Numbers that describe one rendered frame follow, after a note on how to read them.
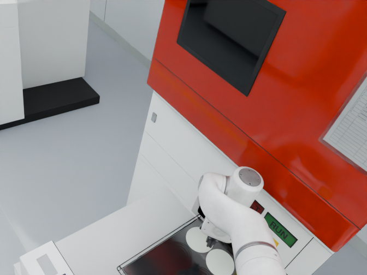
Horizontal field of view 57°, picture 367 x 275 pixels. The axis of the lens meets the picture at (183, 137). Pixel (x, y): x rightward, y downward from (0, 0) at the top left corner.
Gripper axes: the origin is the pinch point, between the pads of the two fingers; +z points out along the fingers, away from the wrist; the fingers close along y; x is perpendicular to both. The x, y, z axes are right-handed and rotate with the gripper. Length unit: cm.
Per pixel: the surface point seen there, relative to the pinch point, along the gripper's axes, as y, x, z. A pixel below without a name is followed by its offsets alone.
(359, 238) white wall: 123, 113, 90
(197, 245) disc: -2.4, 2.9, 9.9
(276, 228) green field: 17.0, 5.9, -10.1
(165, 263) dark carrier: -11.0, -7.8, 9.8
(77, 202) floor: -73, 61, 102
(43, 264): -42.9, -24.4, 4.4
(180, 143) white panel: -21.0, 30.6, -6.6
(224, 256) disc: 7.6, 2.7, 9.7
